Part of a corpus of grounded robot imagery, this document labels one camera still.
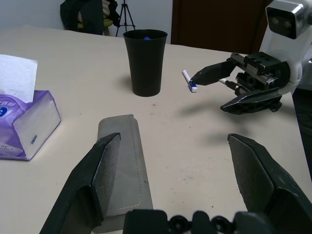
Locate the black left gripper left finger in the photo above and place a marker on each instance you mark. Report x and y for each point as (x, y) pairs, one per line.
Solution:
(83, 185)

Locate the black jacket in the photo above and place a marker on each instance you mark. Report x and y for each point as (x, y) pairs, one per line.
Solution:
(92, 17)

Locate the grey glasses case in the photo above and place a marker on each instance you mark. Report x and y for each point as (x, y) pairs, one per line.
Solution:
(131, 170)

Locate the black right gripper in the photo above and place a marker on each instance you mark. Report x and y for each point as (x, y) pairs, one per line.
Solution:
(263, 70)

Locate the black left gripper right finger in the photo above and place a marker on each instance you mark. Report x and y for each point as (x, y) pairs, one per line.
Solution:
(263, 180)

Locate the black tripod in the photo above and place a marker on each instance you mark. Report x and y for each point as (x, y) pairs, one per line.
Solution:
(125, 17)

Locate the purple tissue pack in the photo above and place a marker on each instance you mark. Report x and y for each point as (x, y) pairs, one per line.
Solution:
(14, 136)

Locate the black plastic cup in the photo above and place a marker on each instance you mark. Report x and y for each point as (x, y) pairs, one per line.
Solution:
(146, 68)

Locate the beige fabric item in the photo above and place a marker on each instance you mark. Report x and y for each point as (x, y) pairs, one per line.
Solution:
(105, 8)

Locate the yellow stool cushion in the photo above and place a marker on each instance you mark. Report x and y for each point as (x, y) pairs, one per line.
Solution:
(80, 25)

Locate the flat white tissue sheet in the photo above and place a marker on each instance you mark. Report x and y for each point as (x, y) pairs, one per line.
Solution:
(14, 75)

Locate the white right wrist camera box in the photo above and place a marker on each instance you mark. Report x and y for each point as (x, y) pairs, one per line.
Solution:
(278, 46)

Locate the white marker with blue band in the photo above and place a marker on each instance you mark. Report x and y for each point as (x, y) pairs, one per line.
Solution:
(186, 76)

